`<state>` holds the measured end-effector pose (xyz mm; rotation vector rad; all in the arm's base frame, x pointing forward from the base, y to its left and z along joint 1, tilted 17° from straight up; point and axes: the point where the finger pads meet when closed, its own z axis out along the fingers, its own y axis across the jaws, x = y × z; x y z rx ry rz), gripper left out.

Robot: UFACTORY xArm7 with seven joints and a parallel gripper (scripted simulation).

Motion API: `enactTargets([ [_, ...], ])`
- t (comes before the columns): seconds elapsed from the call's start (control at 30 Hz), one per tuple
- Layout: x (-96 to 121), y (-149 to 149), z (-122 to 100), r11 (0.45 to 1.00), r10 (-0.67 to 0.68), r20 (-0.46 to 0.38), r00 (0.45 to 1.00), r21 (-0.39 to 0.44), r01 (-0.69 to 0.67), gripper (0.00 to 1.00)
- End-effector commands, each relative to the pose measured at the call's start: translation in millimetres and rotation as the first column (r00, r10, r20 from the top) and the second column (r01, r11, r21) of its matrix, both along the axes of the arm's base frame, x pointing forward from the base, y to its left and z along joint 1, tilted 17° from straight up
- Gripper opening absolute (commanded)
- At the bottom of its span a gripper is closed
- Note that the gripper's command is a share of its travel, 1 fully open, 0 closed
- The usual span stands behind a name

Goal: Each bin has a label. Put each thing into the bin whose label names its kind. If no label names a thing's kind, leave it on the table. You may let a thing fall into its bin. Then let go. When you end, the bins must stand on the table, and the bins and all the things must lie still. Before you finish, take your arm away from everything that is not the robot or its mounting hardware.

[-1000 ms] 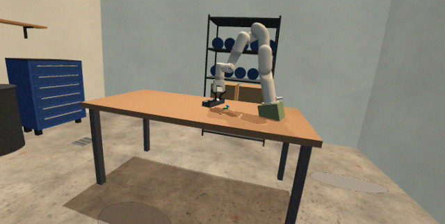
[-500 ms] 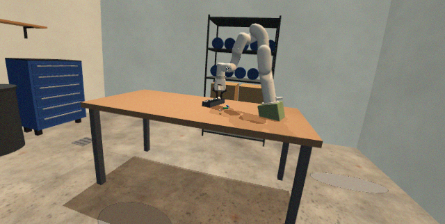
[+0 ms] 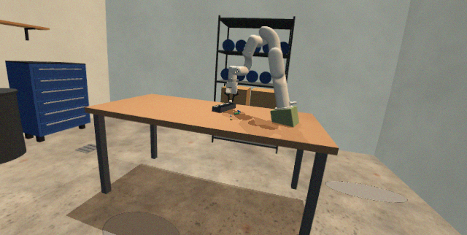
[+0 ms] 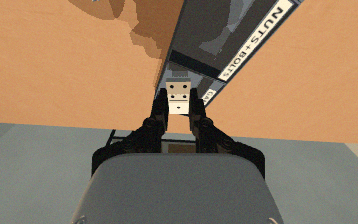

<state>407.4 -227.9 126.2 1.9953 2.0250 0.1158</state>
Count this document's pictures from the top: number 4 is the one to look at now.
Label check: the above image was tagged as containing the black rack of labelled bins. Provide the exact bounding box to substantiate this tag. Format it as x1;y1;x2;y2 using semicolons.
154;0;304;109

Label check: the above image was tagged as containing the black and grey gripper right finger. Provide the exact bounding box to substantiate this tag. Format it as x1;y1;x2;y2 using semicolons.
189;88;265;180

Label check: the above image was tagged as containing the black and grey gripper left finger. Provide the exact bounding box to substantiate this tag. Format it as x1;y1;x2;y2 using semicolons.
91;88;169;178

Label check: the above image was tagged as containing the cream domino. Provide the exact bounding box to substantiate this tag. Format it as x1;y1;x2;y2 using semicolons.
166;78;191;114

